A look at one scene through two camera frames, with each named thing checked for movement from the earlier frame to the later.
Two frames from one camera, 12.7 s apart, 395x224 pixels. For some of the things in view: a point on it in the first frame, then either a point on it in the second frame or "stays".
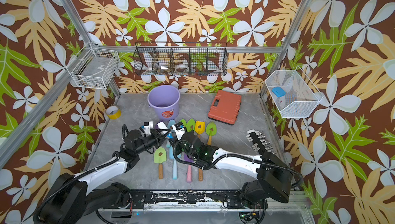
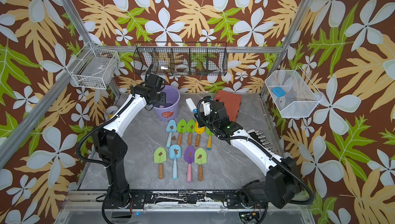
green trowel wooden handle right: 191,125 stays
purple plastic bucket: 165,99 stays
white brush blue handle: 161,125 → 191,105
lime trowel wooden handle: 160,157 stays
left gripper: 157,135 → 163,95
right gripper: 176,144 → 201,122
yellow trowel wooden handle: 200,128 stays
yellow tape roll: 113,112 stays
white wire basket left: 94,68 stays
